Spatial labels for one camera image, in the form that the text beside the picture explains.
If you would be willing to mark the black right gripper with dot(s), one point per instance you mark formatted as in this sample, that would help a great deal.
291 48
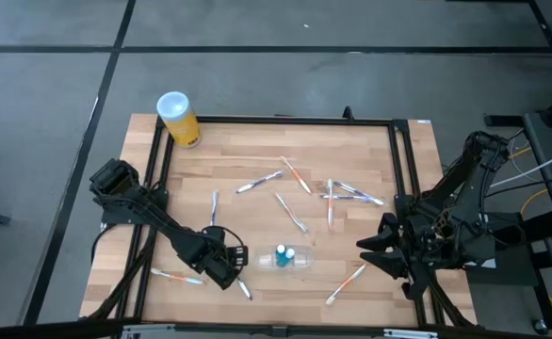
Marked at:
419 245

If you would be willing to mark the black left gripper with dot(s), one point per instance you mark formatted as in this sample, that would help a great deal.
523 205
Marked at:
222 268

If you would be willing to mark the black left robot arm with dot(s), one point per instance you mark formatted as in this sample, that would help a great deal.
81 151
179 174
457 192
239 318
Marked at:
149 212

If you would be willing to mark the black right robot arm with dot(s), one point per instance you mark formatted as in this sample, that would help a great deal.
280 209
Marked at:
469 188

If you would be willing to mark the clear plastic bag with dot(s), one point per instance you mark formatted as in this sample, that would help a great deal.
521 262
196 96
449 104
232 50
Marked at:
264 259

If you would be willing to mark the yellow canister with white lid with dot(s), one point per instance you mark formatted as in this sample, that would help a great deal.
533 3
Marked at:
184 127

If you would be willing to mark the black caster wheel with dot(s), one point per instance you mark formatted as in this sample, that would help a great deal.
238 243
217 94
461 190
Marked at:
539 327

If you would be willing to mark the black side desk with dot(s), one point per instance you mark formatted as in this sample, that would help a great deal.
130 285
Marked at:
540 155

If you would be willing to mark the silver metal bracket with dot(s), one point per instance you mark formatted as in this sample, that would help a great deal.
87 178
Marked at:
410 334
144 330

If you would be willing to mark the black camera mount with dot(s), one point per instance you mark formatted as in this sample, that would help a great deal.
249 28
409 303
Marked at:
348 113

